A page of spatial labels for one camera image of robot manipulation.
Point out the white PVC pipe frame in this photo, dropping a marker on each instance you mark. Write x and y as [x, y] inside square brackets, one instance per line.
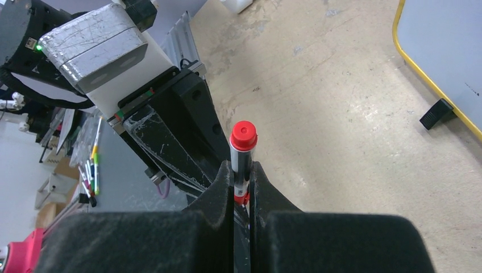
[236, 6]

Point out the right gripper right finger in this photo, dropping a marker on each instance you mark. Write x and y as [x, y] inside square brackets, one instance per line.
[286, 239]

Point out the left black whiteboard foot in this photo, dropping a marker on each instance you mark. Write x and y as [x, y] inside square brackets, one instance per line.
[436, 113]

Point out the coloured markers on bench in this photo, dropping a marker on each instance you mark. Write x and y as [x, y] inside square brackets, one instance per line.
[89, 170]

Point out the red whiteboard marker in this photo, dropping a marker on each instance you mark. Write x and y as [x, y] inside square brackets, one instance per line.
[242, 141]

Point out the yellow framed whiteboard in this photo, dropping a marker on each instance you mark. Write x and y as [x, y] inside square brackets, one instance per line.
[441, 42]

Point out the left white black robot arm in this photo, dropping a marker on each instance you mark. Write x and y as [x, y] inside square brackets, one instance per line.
[27, 70]

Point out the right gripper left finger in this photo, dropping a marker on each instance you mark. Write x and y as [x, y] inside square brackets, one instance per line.
[198, 238]

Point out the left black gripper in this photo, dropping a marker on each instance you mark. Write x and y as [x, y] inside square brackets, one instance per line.
[172, 126]

